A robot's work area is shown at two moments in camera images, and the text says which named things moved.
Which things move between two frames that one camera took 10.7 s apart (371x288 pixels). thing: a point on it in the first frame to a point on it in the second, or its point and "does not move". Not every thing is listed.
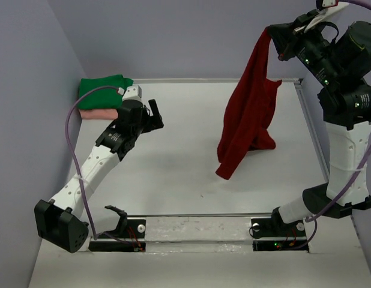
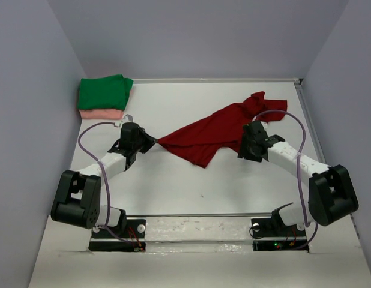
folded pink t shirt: (99, 114) does not move
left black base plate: (128, 228) does not move
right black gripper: (290, 36) to (243, 151)
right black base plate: (276, 228) does not move
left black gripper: (154, 122) to (149, 141)
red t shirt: (246, 125) to (204, 138)
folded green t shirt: (102, 98) does not move
